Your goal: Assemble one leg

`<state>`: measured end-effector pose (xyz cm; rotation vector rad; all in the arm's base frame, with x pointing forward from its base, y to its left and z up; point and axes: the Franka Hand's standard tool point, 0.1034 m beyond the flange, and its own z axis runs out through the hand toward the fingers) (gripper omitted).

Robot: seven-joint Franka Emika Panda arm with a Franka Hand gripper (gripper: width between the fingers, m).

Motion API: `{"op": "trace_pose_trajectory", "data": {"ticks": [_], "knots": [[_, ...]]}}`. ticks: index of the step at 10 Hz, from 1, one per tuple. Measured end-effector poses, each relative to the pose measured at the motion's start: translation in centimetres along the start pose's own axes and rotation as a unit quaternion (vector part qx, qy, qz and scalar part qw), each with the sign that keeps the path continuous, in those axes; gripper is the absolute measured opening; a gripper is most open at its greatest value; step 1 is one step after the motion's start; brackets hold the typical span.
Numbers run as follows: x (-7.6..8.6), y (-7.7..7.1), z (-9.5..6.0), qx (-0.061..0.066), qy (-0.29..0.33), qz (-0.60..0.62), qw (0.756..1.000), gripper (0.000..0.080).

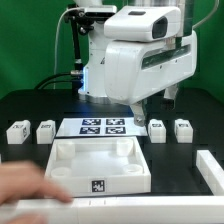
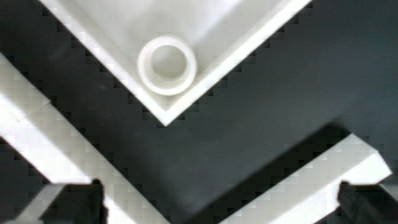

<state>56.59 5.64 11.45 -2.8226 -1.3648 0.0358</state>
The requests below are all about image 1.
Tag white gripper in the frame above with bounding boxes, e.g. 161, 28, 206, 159
105, 32, 197, 127

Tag white square tabletop part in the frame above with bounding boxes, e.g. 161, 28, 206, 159
45, 137, 151, 197

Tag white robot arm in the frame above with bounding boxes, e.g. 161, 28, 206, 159
69, 0, 197, 126

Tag blurred human hand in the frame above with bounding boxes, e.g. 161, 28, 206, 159
0, 161, 73, 224

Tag white right obstacle bar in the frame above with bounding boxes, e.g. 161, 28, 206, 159
196, 150, 224, 196

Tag white obstacle bar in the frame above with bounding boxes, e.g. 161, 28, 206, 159
196, 150, 224, 196
0, 196, 224, 224

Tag white sheet with fiducial markers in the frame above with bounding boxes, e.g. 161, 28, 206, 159
57, 117, 147, 137

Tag white front obstacle bar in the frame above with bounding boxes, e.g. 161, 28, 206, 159
0, 196, 224, 224

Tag black base cables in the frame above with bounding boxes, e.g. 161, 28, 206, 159
34, 70, 84, 90

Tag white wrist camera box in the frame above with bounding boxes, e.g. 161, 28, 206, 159
104, 6, 181, 42

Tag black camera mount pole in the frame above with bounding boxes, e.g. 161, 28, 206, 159
64, 4, 83, 91

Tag black mounted camera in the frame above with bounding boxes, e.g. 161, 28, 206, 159
78, 5, 117, 21

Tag grey cable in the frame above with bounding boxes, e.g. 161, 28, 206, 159
53, 7, 81, 90

